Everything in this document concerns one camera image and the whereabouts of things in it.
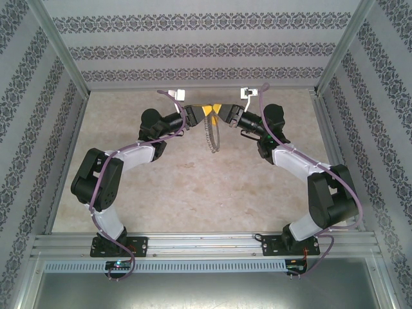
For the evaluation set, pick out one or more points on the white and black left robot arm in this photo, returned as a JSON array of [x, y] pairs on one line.
[[136, 158]]

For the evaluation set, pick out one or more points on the aluminium table side rail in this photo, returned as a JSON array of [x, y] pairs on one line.
[[329, 128], [76, 128]]

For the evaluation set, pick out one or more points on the circuit board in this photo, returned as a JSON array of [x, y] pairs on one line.
[[119, 265], [296, 266]]

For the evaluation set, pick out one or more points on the right circuit board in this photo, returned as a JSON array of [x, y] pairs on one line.
[[296, 266]]

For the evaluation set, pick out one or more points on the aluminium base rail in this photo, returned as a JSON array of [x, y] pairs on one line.
[[202, 244]]

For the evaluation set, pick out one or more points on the left circuit board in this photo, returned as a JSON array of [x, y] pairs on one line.
[[119, 265]]

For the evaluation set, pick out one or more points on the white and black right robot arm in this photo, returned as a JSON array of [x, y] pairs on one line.
[[289, 161]]

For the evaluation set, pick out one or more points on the grey metal sheet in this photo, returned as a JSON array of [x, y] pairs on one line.
[[206, 289]]

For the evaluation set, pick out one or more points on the aluminium frame post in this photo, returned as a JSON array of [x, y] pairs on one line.
[[342, 48], [61, 48]]

